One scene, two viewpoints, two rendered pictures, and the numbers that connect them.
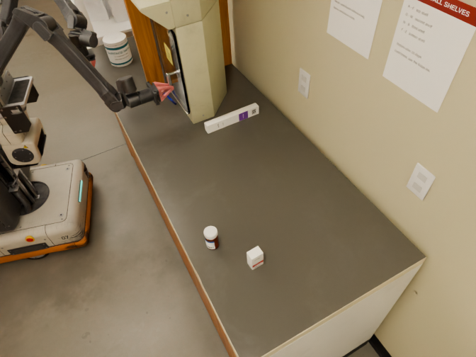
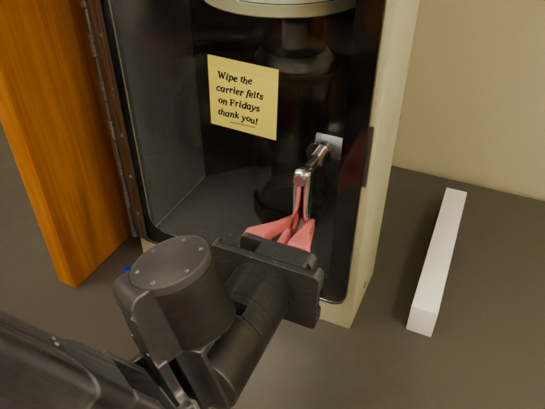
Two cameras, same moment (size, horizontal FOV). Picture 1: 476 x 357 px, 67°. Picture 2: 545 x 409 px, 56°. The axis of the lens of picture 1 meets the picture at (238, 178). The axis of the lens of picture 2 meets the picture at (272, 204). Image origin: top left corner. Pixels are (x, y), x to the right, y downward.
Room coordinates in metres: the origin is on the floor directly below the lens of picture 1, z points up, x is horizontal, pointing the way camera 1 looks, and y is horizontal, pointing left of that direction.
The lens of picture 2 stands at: (1.08, 0.54, 1.47)
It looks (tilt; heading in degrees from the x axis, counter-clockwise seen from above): 38 degrees down; 319
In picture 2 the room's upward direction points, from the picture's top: straight up
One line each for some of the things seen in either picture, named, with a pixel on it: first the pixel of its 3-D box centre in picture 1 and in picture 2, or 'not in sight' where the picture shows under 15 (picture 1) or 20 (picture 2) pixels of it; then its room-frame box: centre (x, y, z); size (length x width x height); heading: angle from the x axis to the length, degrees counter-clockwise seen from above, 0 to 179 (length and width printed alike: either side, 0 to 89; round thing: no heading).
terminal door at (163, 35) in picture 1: (169, 61); (226, 136); (1.47, 0.26, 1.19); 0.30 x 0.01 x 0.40; 24
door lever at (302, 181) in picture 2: (173, 80); (307, 195); (1.36, 0.25, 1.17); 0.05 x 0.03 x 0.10; 114
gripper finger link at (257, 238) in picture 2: (163, 90); (289, 251); (1.34, 0.29, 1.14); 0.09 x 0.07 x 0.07; 115
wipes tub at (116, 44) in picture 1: (117, 49); not in sight; (1.95, 0.63, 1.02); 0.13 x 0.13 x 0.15
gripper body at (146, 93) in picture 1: (147, 95); (253, 302); (1.31, 0.36, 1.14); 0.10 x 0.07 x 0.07; 25
